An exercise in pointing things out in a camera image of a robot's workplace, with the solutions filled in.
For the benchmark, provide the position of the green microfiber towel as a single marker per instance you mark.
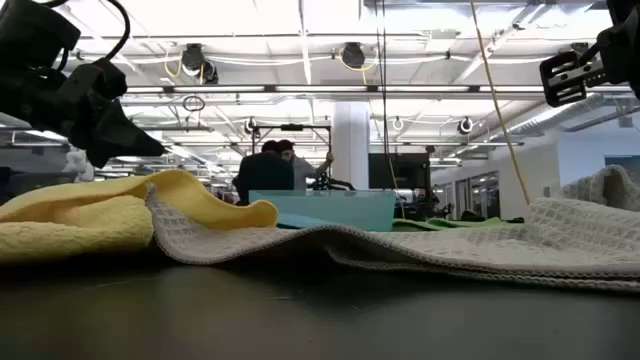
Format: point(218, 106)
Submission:
point(450, 224)

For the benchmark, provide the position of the white round pillar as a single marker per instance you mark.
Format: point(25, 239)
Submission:
point(351, 145)

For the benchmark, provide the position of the white waffle-weave towel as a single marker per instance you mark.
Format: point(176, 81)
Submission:
point(450, 245)

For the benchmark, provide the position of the yellow microfiber towel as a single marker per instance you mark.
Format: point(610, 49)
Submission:
point(75, 225)

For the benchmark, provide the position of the person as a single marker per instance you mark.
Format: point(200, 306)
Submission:
point(305, 170)
point(262, 175)

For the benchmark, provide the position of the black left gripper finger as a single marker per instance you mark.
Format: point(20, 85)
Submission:
point(115, 137)

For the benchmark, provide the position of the black monitor screen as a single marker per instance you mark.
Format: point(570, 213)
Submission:
point(400, 172)

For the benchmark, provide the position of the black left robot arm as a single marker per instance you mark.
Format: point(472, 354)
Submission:
point(30, 30)

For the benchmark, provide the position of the teal plastic bin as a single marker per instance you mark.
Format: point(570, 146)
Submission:
point(325, 210)

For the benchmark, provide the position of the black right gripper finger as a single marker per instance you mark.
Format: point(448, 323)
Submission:
point(592, 74)

